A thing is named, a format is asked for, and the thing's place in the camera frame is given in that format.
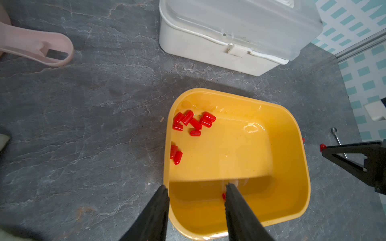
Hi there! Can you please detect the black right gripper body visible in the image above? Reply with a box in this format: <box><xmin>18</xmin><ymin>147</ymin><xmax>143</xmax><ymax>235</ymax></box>
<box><xmin>364</xmin><ymin>139</ymin><xmax>386</xmax><ymax>195</ymax></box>

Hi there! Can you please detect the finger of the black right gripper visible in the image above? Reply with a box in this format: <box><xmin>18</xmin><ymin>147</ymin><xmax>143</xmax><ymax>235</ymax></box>
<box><xmin>321</xmin><ymin>141</ymin><xmax>382</xmax><ymax>184</ymax></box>

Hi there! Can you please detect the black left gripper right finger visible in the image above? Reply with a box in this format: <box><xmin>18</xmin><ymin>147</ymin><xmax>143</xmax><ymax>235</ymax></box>
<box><xmin>225</xmin><ymin>183</ymin><xmax>273</xmax><ymax>241</ymax></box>

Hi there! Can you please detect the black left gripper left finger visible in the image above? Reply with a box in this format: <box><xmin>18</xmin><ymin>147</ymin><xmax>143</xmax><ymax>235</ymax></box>
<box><xmin>120</xmin><ymin>185</ymin><xmax>170</xmax><ymax>241</ymax></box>

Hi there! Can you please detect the yellow plastic storage box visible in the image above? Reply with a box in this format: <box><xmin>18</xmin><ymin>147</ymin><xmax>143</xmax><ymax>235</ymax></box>
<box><xmin>163</xmin><ymin>88</ymin><xmax>311</xmax><ymax>240</ymax></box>

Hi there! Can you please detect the red screw protection sleeve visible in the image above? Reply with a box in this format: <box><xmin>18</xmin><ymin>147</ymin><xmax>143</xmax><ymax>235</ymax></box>
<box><xmin>170</xmin><ymin>145</ymin><xmax>178</xmax><ymax>159</ymax></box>
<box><xmin>173</xmin><ymin>112</ymin><xmax>185</xmax><ymax>125</ymax></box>
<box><xmin>189</xmin><ymin>117</ymin><xmax>203</xmax><ymax>131</ymax></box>
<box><xmin>182</xmin><ymin>110</ymin><xmax>194</xmax><ymax>126</ymax></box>
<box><xmin>173</xmin><ymin>151</ymin><xmax>183</xmax><ymax>165</ymax></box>
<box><xmin>203</xmin><ymin>111</ymin><xmax>216</xmax><ymax>122</ymax></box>

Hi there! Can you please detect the white lidded plastic box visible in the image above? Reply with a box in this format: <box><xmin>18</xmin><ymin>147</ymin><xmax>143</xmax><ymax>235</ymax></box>
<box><xmin>159</xmin><ymin>1</ymin><xmax>323</xmax><ymax>76</ymax></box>

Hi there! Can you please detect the metal wrench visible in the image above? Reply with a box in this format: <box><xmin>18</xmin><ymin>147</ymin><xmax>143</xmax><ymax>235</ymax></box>
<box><xmin>331</xmin><ymin>127</ymin><xmax>348</xmax><ymax>159</ymax></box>

